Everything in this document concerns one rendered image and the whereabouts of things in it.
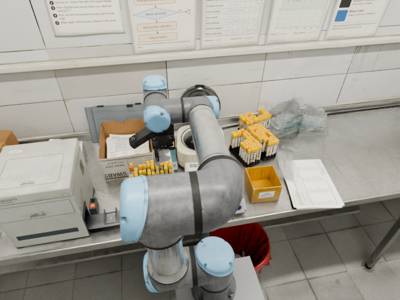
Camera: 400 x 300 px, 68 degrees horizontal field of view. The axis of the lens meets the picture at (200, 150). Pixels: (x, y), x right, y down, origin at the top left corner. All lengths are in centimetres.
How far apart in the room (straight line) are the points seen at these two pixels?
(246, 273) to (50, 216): 73
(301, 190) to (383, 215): 143
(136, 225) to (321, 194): 109
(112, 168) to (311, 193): 92
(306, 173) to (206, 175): 106
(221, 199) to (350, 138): 144
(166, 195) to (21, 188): 73
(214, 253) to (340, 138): 117
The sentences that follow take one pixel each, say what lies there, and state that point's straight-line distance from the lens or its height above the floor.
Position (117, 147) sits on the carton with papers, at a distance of 157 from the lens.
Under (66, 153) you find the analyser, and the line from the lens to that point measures 124.
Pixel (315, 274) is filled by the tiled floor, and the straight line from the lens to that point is 230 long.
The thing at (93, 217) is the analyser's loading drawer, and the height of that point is 92.
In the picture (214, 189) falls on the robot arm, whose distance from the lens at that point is 52.
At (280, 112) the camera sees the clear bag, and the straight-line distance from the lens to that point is 173.
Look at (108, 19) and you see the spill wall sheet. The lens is 145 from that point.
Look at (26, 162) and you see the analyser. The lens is 126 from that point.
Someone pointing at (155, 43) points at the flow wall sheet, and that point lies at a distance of 148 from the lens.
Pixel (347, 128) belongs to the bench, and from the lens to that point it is 197.
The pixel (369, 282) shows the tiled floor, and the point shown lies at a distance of 241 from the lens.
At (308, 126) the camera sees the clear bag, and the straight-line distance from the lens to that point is 181.
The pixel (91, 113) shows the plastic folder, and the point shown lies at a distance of 166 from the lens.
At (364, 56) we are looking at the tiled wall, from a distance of 198.
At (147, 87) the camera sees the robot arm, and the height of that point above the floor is 148.
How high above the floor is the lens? 194
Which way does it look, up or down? 41 degrees down
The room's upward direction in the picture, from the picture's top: 1 degrees clockwise
